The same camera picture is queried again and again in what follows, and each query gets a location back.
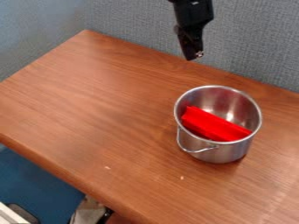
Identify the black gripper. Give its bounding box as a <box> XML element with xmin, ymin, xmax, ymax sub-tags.
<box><xmin>168</xmin><ymin>0</ymin><xmax>213</xmax><ymax>60</ymax></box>

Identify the stainless steel pot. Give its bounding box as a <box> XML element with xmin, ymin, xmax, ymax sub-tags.
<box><xmin>173</xmin><ymin>85</ymin><xmax>262</xmax><ymax>164</ymax></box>

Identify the red plastic block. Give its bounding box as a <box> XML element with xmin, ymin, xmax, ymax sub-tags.
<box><xmin>181</xmin><ymin>106</ymin><xmax>252</xmax><ymax>142</ymax></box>

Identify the white and black floor object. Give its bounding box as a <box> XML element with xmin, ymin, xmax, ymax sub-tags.
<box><xmin>0</xmin><ymin>202</ymin><xmax>41</xmax><ymax>224</ymax></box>

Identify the grey table leg bracket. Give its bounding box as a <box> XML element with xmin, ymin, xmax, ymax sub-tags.
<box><xmin>68</xmin><ymin>195</ymin><xmax>113</xmax><ymax>224</ymax></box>

